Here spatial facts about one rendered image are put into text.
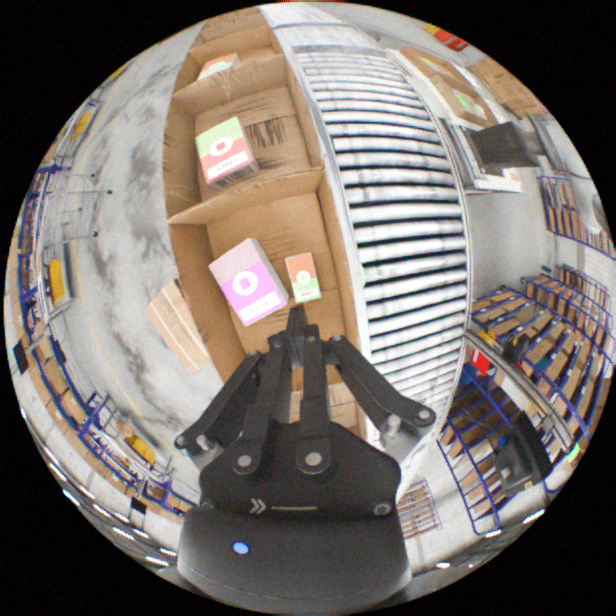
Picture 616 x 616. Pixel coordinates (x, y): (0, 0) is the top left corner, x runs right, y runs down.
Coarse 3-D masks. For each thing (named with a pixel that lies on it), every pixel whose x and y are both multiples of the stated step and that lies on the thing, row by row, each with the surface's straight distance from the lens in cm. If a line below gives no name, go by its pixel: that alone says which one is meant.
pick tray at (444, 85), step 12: (432, 84) 127; (444, 84) 120; (456, 84) 138; (444, 96) 120; (456, 96) 114; (468, 96) 151; (480, 96) 152; (456, 108) 114; (468, 120) 122; (480, 120) 123; (492, 120) 146
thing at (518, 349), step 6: (522, 336) 83; (528, 336) 85; (510, 342) 87; (516, 342) 83; (522, 342) 81; (528, 342) 85; (510, 348) 87; (516, 348) 83; (522, 348) 82; (510, 354) 88; (516, 354) 84; (522, 354) 84; (510, 360) 87; (516, 360) 85; (522, 360) 89
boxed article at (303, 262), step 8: (296, 256) 44; (304, 256) 44; (288, 264) 44; (296, 264) 44; (304, 264) 44; (312, 264) 44; (296, 272) 44; (304, 272) 44; (312, 272) 44; (296, 280) 44; (304, 280) 44; (312, 280) 44; (296, 288) 45; (304, 288) 45; (312, 288) 45; (296, 296) 45; (304, 296) 45; (312, 296) 45; (320, 296) 45
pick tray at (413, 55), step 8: (408, 48) 141; (408, 56) 141; (416, 56) 136; (424, 56) 158; (432, 56) 160; (416, 64) 136; (424, 64) 131; (440, 64) 169; (448, 64) 170; (424, 72) 131; (432, 72) 128; (440, 72) 130; (448, 72) 165; (456, 72) 165; (456, 80) 140; (464, 80) 161; (472, 88) 154
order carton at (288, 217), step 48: (240, 192) 36; (288, 192) 44; (192, 240) 46; (240, 240) 50; (288, 240) 48; (336, 240) 37; (192, 288) 42; (288, 288) 50; (336, 288) 50; (240, 336) 57; (336, 384) 42
